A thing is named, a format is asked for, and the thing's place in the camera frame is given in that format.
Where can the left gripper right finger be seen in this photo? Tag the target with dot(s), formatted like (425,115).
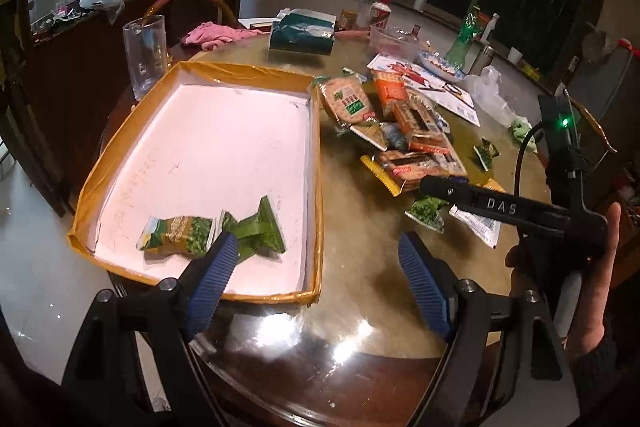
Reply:
(432,284)

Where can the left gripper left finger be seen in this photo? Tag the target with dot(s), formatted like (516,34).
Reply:
(204,281)

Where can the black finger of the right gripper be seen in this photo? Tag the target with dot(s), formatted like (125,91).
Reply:
(523,213)

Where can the green pea snack packet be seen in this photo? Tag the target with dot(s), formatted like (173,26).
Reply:
(183,235)

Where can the white silver snack packet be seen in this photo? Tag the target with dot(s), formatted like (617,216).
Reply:
(487,230)

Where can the small green snack packet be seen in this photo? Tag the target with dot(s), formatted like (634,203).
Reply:
(425,211)

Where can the small dark green packet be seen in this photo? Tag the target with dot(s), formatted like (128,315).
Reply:
(486,152)

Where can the yellow-rimmed white tray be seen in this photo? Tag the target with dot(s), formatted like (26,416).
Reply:
(211,138)

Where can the white plastic bag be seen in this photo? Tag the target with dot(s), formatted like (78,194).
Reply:
(484,89)

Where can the brown orange biscuit pack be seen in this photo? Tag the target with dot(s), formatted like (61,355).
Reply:
(419,128)

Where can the printed advertising leaflet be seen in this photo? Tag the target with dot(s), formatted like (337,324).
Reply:
(442,92)

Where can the green plastic bottle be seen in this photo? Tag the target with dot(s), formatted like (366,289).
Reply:
(469,29)

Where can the blue white patterned plate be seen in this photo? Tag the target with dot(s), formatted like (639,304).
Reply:
(439,67)

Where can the round rice cracker pack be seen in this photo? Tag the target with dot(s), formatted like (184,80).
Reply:
(345,101)

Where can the clear plastic container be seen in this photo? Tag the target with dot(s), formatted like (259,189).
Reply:
(394,42)

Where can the pink cloth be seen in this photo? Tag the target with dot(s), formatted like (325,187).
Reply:
(210,36)

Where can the clear glass cup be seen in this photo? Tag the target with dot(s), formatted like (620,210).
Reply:
(146,53)

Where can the red white liquor bottle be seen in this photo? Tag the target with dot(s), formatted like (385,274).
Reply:
(380,13)

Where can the teal tissue pack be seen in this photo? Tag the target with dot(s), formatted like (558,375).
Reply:
(303,31)

